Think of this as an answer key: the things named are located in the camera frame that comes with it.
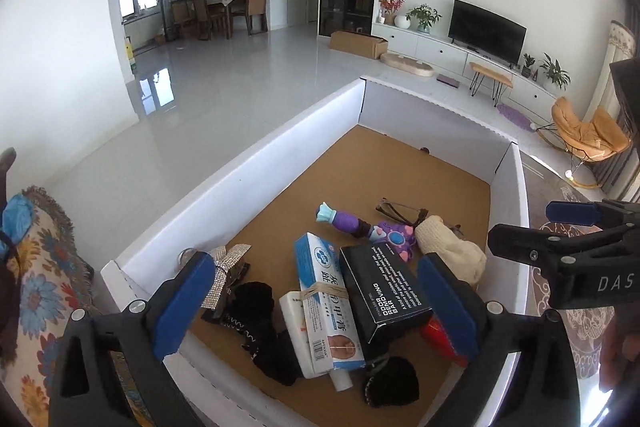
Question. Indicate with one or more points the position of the small potted plant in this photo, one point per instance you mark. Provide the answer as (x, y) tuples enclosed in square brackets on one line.
[(527, 66)]

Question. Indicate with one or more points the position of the black studded cloth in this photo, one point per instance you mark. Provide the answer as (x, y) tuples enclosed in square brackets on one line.
[(392, 382)]

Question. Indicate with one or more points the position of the red packet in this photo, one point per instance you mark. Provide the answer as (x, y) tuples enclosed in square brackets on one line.
[(437, 337)]

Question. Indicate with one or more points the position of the gray curtain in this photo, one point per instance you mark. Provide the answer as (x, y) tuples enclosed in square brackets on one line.
[(632, 32)]

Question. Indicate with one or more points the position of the purple floor mat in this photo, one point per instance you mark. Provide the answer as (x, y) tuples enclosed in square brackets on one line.
[(515, 117)]

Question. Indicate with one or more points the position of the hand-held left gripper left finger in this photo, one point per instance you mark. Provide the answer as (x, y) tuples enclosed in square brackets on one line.
[(182, 307)]

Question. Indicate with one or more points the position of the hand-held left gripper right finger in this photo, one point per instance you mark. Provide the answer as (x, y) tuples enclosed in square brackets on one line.
[(447, 307)]

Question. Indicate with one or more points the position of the floral blanket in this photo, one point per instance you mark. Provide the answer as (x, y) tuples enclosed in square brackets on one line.
[(45, 287)]

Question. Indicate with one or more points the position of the eyeglasses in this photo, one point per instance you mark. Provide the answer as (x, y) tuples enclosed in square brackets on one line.
[(400, 209)]

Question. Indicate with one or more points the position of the white TV cabinet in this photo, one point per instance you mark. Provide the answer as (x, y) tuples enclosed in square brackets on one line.
[(440, 52)]

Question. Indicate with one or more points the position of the light-backed dining chair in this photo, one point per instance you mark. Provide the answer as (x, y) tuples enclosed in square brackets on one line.
[(256, 4)]

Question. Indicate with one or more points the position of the black rectangular box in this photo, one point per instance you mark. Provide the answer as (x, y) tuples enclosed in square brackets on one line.
[(385, 292)]

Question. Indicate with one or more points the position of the orange bench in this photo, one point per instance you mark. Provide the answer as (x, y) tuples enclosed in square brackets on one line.
[(492, 73)]

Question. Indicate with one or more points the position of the cream knitted plush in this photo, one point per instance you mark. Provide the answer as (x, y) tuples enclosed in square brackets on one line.
[(450, 247)]

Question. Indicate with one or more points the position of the blue white medicine box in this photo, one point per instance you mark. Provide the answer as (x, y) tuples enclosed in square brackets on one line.
[(325, 307)]

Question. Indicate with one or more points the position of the dark dining chair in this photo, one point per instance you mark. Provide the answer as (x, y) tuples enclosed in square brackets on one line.
[(205, 14), (181, 14)]

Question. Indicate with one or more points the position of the beige curtain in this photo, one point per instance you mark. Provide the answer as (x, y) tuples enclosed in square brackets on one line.
[(616, 39)]

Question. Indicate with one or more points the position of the orange rocking chair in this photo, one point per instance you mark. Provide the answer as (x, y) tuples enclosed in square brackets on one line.
[(585, 132)]

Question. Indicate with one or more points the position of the purple toy wand teal flower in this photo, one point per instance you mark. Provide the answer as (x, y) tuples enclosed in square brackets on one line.
[(345, 222)]

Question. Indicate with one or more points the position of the long white box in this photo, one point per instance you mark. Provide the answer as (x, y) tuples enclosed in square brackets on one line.
[(292, 322)]

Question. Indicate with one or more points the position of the black television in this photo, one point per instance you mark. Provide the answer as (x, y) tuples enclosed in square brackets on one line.
[(487, 32)]

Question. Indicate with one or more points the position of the white cardboard box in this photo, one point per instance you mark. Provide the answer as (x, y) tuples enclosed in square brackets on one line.
[(280, 142)]

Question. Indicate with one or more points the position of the gray floor scale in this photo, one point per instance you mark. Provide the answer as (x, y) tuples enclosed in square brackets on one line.
[(447, 81)]

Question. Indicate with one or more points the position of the black hair clip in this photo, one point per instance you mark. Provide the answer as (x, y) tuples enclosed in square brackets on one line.
[(235, 276)]

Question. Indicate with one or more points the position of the white round vase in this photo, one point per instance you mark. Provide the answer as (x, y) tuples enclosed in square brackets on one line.
[(402, 22)]

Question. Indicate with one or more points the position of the red flower vase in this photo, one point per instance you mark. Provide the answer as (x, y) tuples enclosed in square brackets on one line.
[(390, 7)]

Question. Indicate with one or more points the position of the beige pet bed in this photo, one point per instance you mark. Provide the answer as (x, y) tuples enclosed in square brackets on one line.
[(407, 64)]

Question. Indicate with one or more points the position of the yellow box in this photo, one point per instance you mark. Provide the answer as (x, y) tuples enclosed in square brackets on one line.
[(130, 54)]

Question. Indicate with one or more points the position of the large leafy potted plant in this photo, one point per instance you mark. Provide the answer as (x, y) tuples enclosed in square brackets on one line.
[(554, 72)]

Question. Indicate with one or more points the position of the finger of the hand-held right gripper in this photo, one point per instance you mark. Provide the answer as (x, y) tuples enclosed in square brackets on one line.
[(525, 244), (570, 212)]

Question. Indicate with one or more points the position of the bushy green potted plant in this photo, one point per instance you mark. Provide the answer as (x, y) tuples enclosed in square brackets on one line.
[(424, 17)]

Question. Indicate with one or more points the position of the wooden dining table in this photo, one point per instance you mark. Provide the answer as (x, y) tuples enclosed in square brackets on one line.
[(227, 2)]

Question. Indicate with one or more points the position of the purple paw toy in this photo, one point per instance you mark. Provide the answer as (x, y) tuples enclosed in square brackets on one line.
[(395, 239)]

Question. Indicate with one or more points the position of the patterned glass desktop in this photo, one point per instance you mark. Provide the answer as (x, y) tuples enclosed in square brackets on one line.
[(580, 337)]

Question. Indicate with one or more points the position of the brown cardboard box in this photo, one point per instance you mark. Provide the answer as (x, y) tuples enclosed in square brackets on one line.
[(355, 44)]

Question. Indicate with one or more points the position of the black lace cloth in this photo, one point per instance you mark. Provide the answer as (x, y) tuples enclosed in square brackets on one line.
[(260, 307)]

